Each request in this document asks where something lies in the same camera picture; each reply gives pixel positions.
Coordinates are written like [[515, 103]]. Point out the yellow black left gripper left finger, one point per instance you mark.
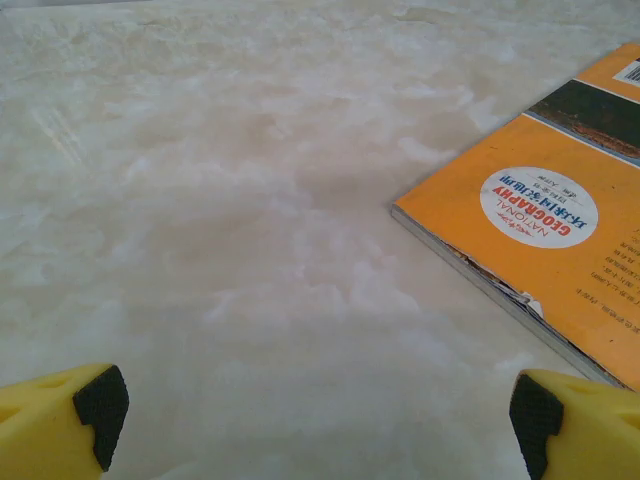
[[45, 425]]

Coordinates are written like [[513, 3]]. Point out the orange National Geography magazine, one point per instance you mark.
[[550, 280]]

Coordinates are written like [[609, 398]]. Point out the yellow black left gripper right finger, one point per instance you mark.
[[590, 430]]

